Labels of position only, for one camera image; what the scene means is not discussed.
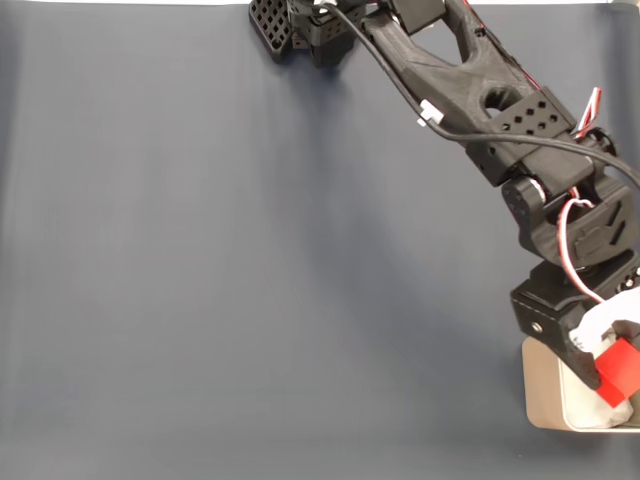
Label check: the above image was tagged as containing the red cube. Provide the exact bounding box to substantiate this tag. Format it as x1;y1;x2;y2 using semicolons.
594;337;640;408

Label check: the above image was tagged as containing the beige box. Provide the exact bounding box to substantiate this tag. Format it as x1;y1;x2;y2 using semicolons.
521;337;640;433

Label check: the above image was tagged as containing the white crumpled paper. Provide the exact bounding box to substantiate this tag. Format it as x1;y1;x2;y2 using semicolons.
562;349;636;430

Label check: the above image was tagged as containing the dark grey table mat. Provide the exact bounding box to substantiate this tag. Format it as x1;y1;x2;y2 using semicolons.
0;3;640;480

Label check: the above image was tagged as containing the white camera board mount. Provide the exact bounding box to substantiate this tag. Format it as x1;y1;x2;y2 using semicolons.
569;292;640;354

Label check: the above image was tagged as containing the red white servo wire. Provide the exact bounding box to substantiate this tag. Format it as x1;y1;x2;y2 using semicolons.
573;87;604;142
556;196;609;307

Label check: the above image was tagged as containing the white cable clip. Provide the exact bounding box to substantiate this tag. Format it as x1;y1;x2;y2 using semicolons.
417;99;446;129

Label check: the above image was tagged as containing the black camera cable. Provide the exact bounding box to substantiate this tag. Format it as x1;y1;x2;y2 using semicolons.
319;0;640;191

